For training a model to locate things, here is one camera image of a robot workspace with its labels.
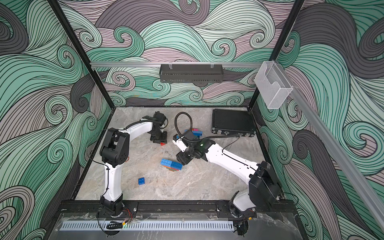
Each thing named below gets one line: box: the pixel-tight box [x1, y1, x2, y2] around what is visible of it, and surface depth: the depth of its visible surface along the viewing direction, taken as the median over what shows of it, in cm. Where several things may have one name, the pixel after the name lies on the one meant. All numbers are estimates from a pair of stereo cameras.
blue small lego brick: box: [138, 177, 146, 186], surface depth 83 cm
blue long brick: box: [170, 161, 183, 171], surface depth 83 cm
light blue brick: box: [160, 158, 173, 166], surface depth 85 cm
